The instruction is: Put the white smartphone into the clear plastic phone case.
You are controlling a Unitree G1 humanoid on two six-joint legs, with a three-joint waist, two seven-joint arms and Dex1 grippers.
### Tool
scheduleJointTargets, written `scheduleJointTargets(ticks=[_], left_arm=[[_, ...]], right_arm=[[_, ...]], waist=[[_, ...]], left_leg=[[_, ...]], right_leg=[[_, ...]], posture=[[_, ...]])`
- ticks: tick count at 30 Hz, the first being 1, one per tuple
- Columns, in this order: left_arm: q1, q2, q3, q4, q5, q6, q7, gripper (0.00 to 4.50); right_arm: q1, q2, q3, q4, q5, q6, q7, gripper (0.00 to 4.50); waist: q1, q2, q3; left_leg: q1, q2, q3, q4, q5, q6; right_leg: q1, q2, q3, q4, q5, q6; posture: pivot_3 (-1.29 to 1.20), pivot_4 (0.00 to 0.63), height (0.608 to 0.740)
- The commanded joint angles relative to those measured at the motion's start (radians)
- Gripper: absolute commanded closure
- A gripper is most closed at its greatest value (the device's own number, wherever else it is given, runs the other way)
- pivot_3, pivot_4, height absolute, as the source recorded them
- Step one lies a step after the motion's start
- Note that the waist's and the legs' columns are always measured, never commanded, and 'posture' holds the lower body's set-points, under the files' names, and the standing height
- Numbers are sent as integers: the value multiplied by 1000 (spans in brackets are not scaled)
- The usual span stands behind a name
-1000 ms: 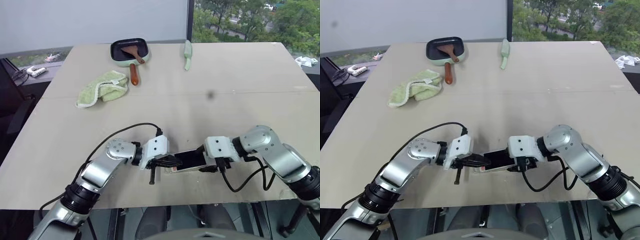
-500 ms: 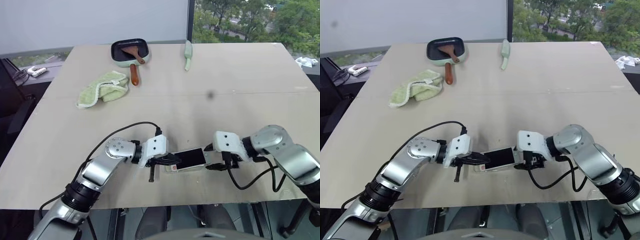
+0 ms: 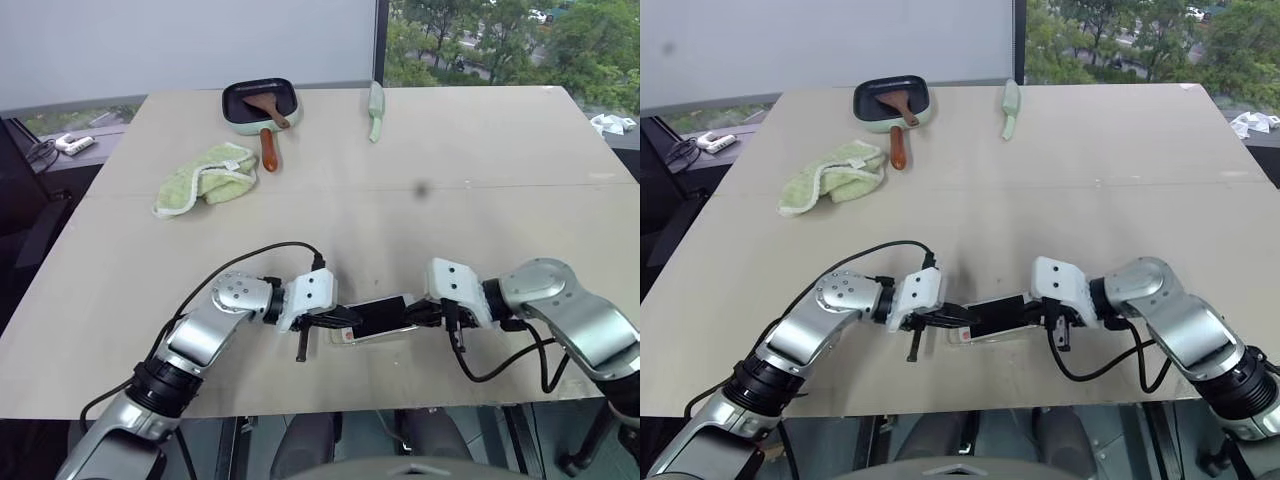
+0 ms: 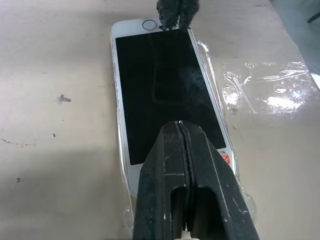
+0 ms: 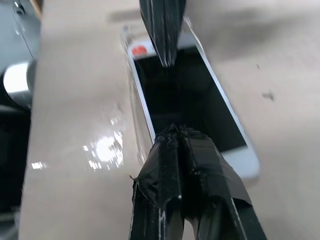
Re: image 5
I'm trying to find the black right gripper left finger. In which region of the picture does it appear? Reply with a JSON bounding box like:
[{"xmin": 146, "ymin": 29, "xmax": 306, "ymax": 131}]
[{"xmin": 128, "ymin": 124, "xmax": 186, "ymax": 240}]

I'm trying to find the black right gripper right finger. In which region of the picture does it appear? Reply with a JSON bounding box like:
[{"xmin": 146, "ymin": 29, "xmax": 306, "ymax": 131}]
[{"xmin": 177, "ymin": 124, "xmax": 269, "ymax": 240}]

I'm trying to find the white smartphone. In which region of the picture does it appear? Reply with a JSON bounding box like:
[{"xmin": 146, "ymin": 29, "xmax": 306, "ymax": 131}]
[
  {"xmin": 119, "ymin": 16, "xmax": 262, "ymax": 182},
  {"xmin": 126, "ymin": 16, "xmax": 261, "ymax": 181}
]

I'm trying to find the grey cabinet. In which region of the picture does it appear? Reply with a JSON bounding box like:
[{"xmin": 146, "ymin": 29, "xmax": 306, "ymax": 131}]
[{"xmin": 0, "ymin": 0, "xmax": 42, "ymax": 73}]

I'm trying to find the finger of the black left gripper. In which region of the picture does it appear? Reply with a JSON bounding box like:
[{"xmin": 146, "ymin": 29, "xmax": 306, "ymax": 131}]
[
  {"xmin": 162, "ymin": 0, "xmax": 187, "ymax": 68},
  {"xmin": 138, "ymin": 0, "xmax": 169, "ymax": 68}
]

